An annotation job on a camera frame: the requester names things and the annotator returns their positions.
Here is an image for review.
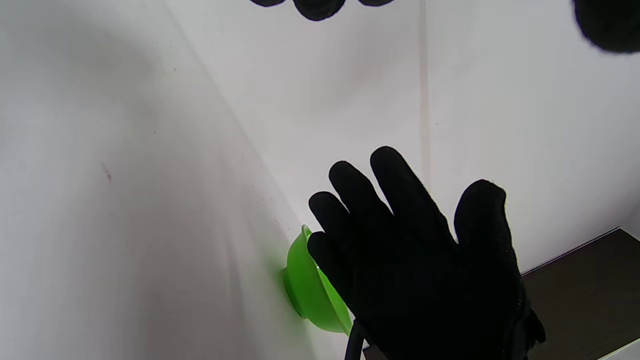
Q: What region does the green plastic bowl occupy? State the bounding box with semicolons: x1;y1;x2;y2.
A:
282;224;354;336

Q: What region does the person's right hand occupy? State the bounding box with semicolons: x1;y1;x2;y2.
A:
306;146;547;360

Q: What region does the black cable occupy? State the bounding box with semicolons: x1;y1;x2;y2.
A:
344;320;367;360

